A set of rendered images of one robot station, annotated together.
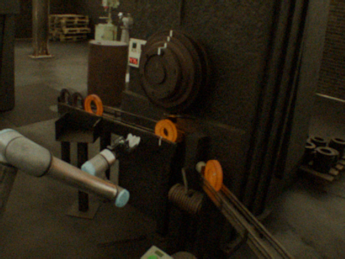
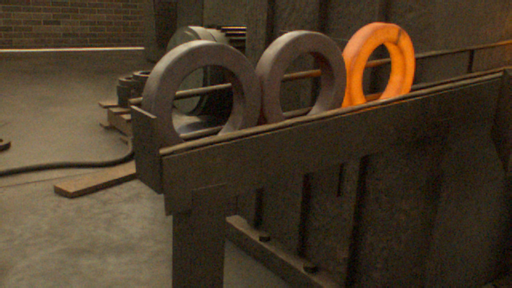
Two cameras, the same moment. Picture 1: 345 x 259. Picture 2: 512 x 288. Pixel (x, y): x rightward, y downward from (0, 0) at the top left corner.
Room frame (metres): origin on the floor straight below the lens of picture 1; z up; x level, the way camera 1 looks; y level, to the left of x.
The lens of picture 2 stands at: (2.29, 1.59, 0.83)
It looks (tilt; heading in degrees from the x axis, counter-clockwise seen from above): 17 degrees down; 285
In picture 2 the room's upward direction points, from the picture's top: 3 degrees clockwise
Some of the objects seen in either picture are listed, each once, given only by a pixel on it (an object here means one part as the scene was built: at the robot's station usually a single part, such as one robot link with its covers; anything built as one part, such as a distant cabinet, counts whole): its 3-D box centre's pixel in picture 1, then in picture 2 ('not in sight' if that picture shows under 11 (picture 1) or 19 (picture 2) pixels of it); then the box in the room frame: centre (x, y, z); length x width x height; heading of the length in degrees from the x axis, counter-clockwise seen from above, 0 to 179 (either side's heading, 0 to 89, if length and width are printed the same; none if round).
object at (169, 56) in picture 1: (159, 73); not in sight; (1.80, 0.11, 1.11); 0.28 x 0.06 x 0.28; 52
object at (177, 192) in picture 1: (184, 229); not in sight; (1.56, -0.13, 0.27); 0.22 x 0.13 x 0.53; 52
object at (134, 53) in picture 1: (143, 54); not in sight; (2.17, 0.25, 1.15); 0.26 x 0.02 x 0.18; 52
